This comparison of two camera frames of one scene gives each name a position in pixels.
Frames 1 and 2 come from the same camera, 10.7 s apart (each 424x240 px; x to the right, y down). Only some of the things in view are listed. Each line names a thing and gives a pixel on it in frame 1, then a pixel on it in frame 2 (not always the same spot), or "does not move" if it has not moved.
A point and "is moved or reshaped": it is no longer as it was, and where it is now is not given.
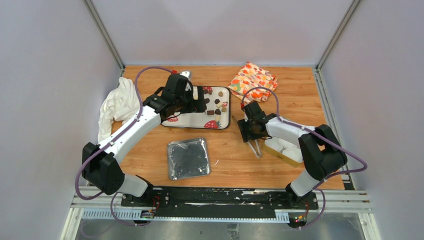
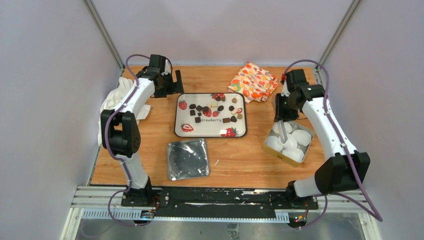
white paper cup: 274,143 does not move
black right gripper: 243,125 to 280,114
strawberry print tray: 217,100 is moved or reshaped
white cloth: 122,103 does not move
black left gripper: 189,92 to 174,88
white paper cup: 294,153 does not move
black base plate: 215,201 does not move
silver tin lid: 188,158 does not move
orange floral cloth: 252,76 does not move
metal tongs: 255,145 is moved or reshaped
